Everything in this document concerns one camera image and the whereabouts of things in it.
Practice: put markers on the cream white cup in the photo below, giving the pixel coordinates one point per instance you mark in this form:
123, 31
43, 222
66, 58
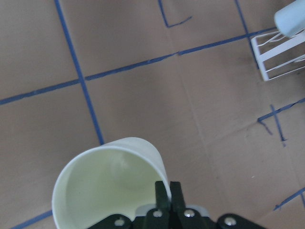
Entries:
115, 178

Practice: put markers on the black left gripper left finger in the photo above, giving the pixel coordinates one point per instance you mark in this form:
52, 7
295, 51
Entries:
154, 216

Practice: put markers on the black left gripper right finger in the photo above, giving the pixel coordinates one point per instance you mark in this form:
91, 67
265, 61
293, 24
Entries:
182, 217

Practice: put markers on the white wire cup rack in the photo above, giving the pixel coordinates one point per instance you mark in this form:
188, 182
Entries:
277, 55

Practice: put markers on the light blue cup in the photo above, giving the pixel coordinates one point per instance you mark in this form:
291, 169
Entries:
291, 19

